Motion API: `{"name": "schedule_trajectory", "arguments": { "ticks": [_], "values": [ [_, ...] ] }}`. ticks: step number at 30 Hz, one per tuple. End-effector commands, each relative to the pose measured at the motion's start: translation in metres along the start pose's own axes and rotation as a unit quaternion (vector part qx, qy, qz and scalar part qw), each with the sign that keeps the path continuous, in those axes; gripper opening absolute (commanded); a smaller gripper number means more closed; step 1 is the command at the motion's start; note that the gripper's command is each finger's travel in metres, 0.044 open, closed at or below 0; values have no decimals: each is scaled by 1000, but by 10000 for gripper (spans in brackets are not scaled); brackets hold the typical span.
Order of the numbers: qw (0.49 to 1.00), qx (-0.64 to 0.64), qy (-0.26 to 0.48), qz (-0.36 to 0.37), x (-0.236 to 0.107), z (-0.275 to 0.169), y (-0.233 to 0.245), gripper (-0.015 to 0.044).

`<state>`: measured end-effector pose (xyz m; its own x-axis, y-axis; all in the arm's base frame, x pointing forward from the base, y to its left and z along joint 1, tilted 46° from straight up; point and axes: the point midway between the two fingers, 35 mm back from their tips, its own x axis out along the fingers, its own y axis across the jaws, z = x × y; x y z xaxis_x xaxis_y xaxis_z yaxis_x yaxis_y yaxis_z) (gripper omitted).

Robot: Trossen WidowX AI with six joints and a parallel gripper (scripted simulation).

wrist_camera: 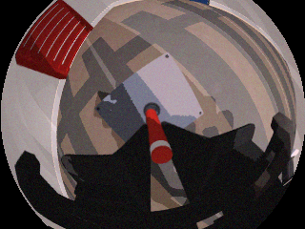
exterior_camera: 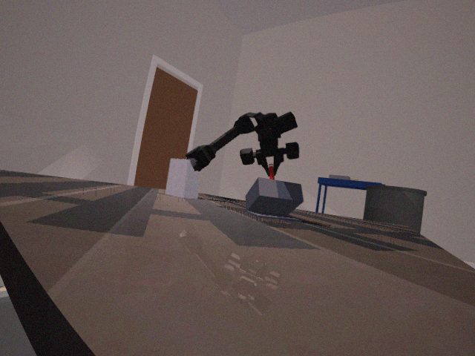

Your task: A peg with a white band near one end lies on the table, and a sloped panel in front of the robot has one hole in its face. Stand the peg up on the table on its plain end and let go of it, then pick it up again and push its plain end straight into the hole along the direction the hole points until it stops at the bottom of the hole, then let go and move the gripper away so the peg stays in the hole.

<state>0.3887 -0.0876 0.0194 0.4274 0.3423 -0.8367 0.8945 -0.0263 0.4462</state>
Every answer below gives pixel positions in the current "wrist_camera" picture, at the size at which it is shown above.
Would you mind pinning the red peg with white band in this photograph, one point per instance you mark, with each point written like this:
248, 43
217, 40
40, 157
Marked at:
161, 150

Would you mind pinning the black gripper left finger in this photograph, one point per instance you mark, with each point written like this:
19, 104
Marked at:
129, 166

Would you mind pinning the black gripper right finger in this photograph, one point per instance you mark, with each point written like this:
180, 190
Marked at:
194, 156

